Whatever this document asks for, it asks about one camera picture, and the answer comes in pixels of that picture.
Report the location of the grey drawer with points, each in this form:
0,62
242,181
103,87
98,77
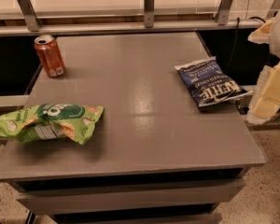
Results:
185,219
69,201

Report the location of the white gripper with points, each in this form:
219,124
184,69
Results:
268,101

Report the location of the metal bracket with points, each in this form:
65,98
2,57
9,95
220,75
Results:
149,13
29,15
223,13

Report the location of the blue kettle chip bag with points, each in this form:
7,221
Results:
207,84

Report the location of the metal counter rail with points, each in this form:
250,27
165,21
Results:
128,28

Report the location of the orange soda can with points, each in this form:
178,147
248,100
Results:
49,55

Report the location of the grey lower drawer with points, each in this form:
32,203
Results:
185,219

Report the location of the left metal bracket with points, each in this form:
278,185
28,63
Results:
29,15

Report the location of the right metal bracket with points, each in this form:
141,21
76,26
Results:
223,13

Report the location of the middle metal bracket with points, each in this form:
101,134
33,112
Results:
149,13

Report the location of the green rice chip bag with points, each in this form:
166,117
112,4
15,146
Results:
51,121

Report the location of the grey upper drawer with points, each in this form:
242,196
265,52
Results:
69,201

